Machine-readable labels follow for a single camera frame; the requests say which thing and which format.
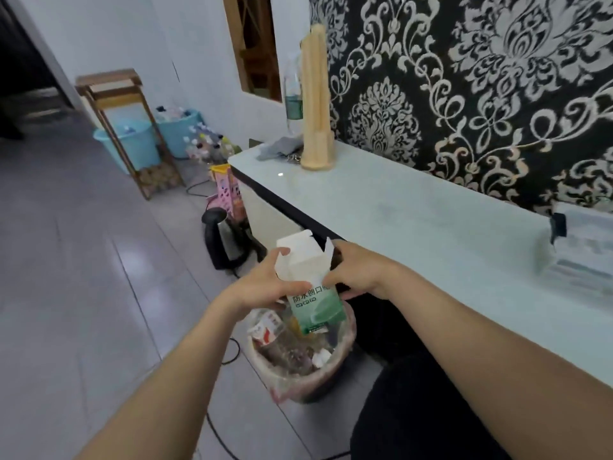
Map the person's left forearm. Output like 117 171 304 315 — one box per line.
76 296 240 460

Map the black steel electric kettle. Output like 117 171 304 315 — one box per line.
202 207 251 272

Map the wooden window frame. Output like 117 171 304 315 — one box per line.
222 0 284 102

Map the clear plastic storage box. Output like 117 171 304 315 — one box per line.
536 201 613 302

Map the person's right hand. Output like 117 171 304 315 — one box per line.
321 240 403 302

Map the group of plastic bottles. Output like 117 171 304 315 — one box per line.
184 123 243 164

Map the wooden stand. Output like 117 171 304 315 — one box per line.
75 69 186 201

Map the person's left hand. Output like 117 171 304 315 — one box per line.
225 247 315 321

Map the crushed bottle red label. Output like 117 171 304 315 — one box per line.
246 310 288 348

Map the plastic-lined waste bin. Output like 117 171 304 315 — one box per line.
241 301 358 404

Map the pink plastic stool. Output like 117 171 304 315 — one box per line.
206 163 248 221

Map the green white cardboard carton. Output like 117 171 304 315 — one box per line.
275 229 347 336

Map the clear plastic water bottle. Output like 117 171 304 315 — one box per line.
282 54 305 137

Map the light blue plastic bucket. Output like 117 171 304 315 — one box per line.
93 120 162 174
155 109 204 160

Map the person's right forearm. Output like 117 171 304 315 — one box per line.
382 265 613 460

